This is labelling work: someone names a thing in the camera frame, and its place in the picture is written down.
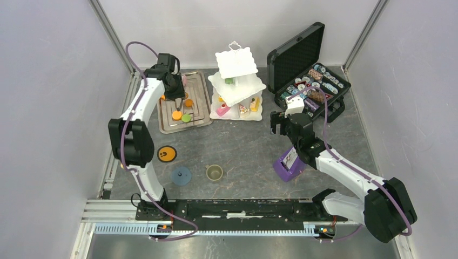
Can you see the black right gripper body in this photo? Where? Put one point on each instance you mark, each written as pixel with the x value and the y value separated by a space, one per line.
pixel 277 118

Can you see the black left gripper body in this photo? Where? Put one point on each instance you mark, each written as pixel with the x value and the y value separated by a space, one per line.
pixel 176 90

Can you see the orange macaron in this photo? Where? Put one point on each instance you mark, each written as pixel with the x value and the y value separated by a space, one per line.
pixel 189 103
pixel 177 115

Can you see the yellow rectangular cake slice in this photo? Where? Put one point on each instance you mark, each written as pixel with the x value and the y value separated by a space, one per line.
pixel 254 104

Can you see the green macaron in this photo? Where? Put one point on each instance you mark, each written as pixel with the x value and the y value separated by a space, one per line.
pixel 186 118

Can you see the white sprinkle cake slice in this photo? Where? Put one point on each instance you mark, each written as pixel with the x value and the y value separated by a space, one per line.
pixel 243 111

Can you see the white three-tier cake stand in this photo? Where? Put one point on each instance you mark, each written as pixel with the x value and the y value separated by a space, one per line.
pixel 237 62

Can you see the pink layered cake slice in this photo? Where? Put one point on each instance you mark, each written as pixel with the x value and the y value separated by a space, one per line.
pixel 222 110

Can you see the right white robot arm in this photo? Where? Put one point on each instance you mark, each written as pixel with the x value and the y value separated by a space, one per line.
pixel 382 206

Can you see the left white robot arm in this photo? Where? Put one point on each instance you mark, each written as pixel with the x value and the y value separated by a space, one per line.
pixel 130 138

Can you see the brown poker chip stack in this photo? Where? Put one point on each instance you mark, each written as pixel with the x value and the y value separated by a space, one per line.
pixel 317 96

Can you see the purple card shuffler box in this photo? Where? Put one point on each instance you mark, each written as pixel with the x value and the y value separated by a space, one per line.
pixel 288 166

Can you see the silver metal tray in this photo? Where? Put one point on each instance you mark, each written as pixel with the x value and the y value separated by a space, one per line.
pixel 196 90

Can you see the black poker chip case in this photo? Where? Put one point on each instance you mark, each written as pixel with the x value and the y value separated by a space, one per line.
pixel 294 65

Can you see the yellow smiley coaster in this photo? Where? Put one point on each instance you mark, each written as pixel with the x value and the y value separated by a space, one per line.
pixel 166 153

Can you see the olive green cup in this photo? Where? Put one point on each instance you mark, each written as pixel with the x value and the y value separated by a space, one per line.
pixel 214 172

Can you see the blue round coaster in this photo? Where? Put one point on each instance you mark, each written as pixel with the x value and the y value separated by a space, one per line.
pixel 181 176

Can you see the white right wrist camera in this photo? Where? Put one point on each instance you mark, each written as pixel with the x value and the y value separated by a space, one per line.
pixel 294 105

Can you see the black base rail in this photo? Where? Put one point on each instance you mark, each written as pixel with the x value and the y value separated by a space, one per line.
pixel 241 214

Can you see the aluminium cable duct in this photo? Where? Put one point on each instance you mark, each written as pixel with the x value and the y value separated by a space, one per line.
pixel 164 230

